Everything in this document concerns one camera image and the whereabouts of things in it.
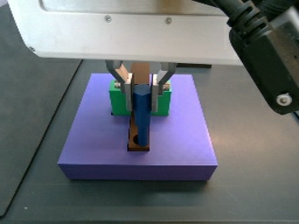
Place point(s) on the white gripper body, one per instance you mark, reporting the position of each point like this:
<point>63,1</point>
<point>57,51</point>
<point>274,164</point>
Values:
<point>146,30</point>

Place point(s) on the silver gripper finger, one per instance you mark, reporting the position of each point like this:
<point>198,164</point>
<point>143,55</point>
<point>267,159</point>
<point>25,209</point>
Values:
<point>159,79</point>
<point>124,78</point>

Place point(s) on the blue peg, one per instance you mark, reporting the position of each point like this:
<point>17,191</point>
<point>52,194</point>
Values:
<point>142,97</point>

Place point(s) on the brown L-shaped board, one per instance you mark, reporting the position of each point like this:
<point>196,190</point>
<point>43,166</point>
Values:
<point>140,71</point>

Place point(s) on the green block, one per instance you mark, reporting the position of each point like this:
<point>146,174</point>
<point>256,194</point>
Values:
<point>119,101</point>

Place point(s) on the purple base block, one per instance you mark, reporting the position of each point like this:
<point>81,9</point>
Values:
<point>180,154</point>

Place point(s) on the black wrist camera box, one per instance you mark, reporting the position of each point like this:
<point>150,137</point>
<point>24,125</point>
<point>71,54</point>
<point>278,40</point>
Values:
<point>271,61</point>

